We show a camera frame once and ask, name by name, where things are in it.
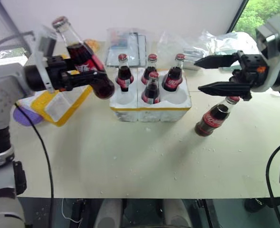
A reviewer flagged black caster wheel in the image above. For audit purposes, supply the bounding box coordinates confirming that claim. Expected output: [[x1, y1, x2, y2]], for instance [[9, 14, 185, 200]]
[[244, 198, 270, 213]]

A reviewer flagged yellow snack packet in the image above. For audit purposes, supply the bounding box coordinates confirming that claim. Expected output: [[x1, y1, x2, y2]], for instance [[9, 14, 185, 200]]
[[83, 38, 100, 53]]

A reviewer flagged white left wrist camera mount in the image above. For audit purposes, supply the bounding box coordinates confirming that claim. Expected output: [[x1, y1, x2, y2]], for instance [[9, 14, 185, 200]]
[[32, 25, 58, 94]]

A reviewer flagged white foam crate yellow tape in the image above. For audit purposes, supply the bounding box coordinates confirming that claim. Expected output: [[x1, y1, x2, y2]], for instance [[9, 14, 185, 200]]
[[109, 67, 193, 123]]

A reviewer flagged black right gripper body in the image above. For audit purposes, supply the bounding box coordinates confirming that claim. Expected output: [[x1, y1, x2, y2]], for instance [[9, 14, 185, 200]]
[[229, 50, 267, 88]]

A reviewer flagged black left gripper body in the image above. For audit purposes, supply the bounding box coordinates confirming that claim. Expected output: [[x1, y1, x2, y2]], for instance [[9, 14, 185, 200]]
[[46, 55, 75, 92]]

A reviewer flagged glass cola bottle red cap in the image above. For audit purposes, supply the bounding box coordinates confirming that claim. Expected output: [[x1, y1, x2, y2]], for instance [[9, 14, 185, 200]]
[[161, 53, 186, 92], [141, 72, 161, 105], [141, 53, 158, 85], [115, 53, 135, 92], [194, 96, 241, 138], [51, 16, 116, 99]]

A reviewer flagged white crumpled plastic bag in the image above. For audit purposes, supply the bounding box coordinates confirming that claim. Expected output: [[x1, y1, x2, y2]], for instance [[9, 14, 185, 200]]
[[200, 29, 261, 71]]

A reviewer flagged dark window frame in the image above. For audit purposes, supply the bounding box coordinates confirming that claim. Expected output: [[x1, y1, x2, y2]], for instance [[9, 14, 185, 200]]
[[229, 0, 250, 33]]

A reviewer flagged clear plastic box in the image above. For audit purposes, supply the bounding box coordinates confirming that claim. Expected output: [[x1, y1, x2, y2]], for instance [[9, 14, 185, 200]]
[[106, 28, 148, 69]]

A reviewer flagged purple round disc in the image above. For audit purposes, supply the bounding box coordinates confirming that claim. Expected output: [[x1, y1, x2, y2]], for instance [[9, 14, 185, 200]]
[[12, 104, 43, 127]]

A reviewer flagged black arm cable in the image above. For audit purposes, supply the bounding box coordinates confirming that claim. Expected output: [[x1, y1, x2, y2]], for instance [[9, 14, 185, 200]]
[[14, 102, 55, 228], [266, 139, 280, 228]]

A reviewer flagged yellow and white cloth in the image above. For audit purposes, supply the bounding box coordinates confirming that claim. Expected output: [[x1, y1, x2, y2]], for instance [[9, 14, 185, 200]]
[[31, 85, 93, 128]]

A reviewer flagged thin white cord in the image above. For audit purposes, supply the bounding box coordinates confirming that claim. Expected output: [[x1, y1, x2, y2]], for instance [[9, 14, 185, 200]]
[[60, 198, 81, 224]]

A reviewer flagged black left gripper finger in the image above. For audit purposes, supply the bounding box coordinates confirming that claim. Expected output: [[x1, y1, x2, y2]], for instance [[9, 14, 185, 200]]
[[67, 71, 110, 87]]

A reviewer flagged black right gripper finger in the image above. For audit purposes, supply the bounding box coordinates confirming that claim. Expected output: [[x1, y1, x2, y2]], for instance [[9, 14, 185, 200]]
[[193, 54, 241, 70], [197, 81, 253, 101]]

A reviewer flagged grey braided cable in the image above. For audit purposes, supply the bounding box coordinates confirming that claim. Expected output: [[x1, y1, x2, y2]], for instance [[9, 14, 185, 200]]
[[0, 30, 35, 53]]

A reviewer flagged crumpled clear plastic bag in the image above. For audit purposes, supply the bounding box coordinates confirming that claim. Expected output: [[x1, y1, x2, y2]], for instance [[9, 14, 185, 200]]
[[157, 30, 202, 71]]

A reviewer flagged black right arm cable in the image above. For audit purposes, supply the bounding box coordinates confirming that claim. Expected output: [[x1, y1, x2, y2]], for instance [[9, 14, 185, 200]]
[[266, 139, 280, 228]]

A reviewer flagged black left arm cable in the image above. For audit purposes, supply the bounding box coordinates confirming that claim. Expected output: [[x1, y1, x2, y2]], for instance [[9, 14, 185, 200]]
[[14, 102, 55, 228]]

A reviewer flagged grey rounded shape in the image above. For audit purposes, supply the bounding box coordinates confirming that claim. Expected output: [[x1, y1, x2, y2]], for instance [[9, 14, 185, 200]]
[[163, 199, 193, 228], [93, 199, 124, 228]]

